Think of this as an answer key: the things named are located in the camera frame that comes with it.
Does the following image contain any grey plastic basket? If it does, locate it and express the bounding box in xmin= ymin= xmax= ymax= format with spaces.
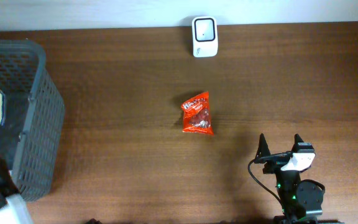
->
xmin=0 ymin=40 xmax=65 ymax=202

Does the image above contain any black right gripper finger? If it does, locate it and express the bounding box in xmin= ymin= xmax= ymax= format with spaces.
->
xmin=292 ymin=134 xmax=314 ymax=153
xmin=255 ymin=133 xmax=271 ymax=159

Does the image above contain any white barcode scanner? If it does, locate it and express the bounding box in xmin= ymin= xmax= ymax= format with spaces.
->
xmin=191 ymin=16 xmax=218 ymax=58

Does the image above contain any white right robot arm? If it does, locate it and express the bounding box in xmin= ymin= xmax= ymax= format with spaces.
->
xmin=247 ymin=134 xmax=340 ymax=224

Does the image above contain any red snack bag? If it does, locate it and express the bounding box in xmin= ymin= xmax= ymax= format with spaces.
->
xmin=181 ymin=91 xmax=214 ymax=135

